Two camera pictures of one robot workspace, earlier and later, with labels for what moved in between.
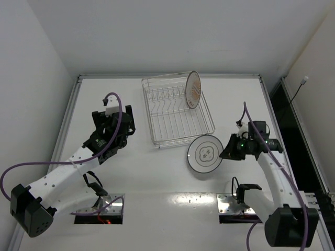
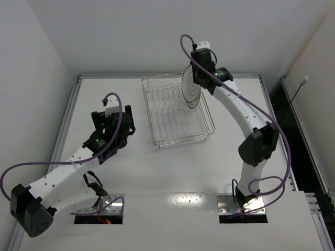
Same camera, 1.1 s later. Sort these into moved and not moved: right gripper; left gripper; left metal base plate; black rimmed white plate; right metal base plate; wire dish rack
Moved: black rimmed white plate; right gripper
Not moved: left gripper; left metal base plate; wire dish rack; right metal base plate
